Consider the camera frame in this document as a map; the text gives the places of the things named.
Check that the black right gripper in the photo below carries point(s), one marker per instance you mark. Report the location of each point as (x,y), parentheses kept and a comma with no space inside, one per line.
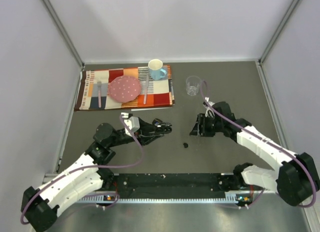
(199,130)

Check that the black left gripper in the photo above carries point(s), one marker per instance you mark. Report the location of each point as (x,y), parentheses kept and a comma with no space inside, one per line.
(145,132)

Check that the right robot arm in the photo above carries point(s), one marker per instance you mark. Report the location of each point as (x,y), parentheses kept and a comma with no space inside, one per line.
(292,176)

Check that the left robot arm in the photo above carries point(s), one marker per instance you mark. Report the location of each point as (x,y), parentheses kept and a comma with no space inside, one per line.
(41,207)

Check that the clear drinking glass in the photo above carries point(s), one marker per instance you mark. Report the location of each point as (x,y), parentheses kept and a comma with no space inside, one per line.
(193,85)

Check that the pink plastic knife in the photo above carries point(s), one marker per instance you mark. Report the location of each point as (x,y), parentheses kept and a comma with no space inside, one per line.
(146,89)

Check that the colourful patchwork placemat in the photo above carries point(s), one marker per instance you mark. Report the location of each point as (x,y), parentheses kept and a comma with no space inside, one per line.
(160,92)

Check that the pink polka dot plate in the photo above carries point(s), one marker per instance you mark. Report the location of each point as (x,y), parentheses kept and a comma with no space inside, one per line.
(124,89)

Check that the light blue mug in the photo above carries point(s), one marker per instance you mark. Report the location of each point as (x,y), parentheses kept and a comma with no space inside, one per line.
(156,70)

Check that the pink plastic fork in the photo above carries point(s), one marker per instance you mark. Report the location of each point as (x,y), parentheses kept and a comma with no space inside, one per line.
(99,85)

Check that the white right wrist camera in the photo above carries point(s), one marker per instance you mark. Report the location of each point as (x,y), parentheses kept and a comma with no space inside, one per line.
(208,113)

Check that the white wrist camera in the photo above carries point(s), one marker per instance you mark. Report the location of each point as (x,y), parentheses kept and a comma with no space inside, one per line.
(208,113)
(131,121)

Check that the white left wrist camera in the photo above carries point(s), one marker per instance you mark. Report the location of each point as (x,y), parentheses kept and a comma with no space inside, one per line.
(131,121)

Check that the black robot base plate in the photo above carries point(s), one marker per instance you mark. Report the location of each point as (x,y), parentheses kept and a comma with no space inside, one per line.
(172,186)

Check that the grey slotted cable duct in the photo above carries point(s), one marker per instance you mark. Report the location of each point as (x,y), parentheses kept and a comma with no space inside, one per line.
(226,198)

